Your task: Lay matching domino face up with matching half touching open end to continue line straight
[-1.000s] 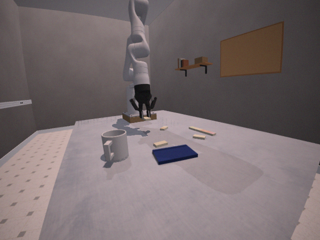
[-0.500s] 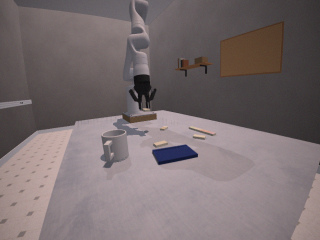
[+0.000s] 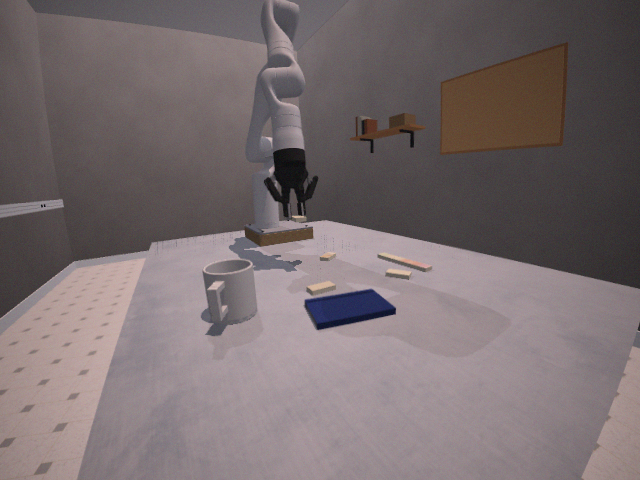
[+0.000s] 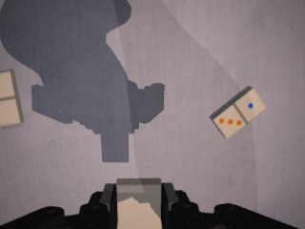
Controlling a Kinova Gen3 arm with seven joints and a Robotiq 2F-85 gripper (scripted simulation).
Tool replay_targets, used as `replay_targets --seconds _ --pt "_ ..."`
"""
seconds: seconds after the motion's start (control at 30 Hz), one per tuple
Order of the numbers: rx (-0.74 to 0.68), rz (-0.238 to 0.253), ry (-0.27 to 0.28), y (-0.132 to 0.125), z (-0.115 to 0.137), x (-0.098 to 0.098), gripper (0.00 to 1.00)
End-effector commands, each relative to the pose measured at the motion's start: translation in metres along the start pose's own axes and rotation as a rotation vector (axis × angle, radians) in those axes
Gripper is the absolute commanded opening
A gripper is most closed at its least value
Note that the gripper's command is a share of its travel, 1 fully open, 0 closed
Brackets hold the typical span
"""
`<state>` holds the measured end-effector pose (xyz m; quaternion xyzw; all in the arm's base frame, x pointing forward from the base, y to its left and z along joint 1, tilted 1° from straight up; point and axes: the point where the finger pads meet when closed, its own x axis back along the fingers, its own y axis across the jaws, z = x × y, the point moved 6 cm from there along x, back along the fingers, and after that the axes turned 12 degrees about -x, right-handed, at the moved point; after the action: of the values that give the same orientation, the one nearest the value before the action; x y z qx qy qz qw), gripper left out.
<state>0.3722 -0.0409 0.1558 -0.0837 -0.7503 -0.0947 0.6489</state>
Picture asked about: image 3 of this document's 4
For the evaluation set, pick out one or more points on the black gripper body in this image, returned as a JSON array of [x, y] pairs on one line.
[[289, 160]]

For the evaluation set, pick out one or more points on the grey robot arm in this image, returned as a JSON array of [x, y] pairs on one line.
[[276, 83]]

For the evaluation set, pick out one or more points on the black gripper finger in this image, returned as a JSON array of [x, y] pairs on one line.
[[301, 197], [270, 184]]

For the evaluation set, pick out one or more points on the grey cup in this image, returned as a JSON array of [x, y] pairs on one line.
[[237, 301]]

